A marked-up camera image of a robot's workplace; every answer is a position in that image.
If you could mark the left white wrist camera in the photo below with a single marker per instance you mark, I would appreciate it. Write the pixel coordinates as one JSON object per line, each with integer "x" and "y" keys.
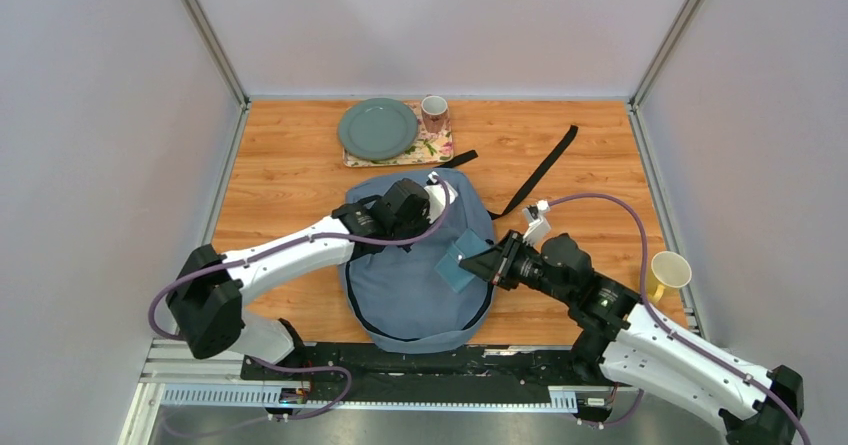
{"x": 441, "y": 194}

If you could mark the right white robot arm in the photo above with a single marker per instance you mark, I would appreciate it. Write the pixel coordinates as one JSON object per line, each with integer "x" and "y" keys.
{"x": 625, "y": 340}

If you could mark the yellow mug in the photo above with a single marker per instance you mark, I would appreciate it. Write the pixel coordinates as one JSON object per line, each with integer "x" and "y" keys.
{"x": 666, "y": 270}

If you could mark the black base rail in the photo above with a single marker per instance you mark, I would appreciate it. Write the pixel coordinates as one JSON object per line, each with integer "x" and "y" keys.
{"x": 473, "y": 376}

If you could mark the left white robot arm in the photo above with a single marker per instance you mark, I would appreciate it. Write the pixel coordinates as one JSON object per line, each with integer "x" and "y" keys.
{"x": 208, "y": 300}

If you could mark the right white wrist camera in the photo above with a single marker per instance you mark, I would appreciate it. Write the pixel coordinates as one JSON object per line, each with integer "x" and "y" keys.
{"x": 538, "y": 225}

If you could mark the green ceramic plate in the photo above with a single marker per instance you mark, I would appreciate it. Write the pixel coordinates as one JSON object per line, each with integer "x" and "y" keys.
{"x": 378, "y": 129}

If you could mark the floral placemat tray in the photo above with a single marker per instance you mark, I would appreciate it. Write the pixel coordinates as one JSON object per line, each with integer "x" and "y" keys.
{"x": 427, "y": 149}

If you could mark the blue-grey backpack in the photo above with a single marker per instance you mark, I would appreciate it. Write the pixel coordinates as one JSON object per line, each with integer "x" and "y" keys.
{"x": 419, "y": 301}

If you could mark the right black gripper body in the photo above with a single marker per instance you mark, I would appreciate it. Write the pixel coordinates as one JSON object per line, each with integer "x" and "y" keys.
{"x": 523, "y": 267}

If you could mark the pink patterned mug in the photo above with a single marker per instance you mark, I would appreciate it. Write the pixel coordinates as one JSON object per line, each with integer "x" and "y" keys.
{"x": 434, "y": 113}

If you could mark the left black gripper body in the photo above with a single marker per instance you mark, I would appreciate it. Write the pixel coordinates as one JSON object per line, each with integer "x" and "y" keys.
{"x": 419, "y": 223}

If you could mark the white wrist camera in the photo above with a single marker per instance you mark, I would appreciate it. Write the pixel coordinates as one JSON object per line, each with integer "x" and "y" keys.
{"x": 538, "y": 225}
{"x": 441, "y": 194}

